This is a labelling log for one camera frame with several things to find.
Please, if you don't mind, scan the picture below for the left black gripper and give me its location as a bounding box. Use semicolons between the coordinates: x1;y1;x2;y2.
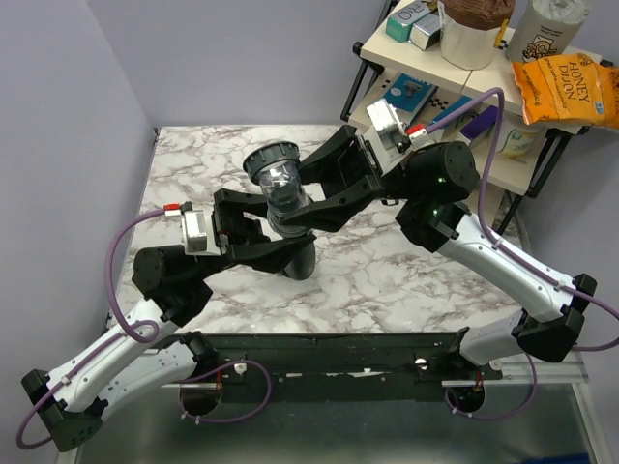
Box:
190;188;314;285

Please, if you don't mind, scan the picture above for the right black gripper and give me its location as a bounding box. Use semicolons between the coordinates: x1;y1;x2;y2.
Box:
268;124;421;237

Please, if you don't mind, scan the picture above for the clear plastic pipe fitting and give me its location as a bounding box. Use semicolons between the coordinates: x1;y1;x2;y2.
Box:
243;141;311;238

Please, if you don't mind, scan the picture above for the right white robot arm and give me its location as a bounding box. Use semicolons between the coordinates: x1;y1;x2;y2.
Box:
283;126;597;379

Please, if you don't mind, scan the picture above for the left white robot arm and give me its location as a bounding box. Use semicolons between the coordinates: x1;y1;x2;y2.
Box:
21;188;315;452

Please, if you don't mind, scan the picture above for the blue product box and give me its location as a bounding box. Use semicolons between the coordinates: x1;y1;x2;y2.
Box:
383;73;438;115

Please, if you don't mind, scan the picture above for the blue white carton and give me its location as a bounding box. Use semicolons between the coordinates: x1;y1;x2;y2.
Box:
431;96;480;130

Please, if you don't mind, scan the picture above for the purple white carton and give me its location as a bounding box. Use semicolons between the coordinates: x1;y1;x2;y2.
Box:
458;105;499;143

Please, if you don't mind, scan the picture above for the teal green box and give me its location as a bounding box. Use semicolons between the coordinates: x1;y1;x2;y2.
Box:
385;1;430;44

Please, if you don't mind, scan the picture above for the silver small box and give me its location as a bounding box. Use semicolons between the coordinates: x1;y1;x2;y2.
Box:
409;14;441;50

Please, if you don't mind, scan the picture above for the cream tiered shelf rack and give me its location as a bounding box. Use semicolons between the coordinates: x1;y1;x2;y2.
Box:
336;0;608;242

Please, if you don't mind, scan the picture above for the white round container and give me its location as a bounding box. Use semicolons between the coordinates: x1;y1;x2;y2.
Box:
495;112;545;158

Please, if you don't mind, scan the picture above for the white tub brown lid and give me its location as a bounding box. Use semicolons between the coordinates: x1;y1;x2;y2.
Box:
438;0;516;71

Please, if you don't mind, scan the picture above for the orange honey dijon chip bag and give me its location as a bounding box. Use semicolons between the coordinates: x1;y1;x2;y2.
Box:
512;53;618;130

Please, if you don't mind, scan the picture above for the grey cylindrical canister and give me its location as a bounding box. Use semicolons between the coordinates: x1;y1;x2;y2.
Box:
506;0;592;63

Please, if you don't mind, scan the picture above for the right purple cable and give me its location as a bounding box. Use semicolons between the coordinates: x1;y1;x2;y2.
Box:
425;87;619;421

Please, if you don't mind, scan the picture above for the aluminium frame rail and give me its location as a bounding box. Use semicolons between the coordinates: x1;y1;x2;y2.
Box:
76;343;592;388

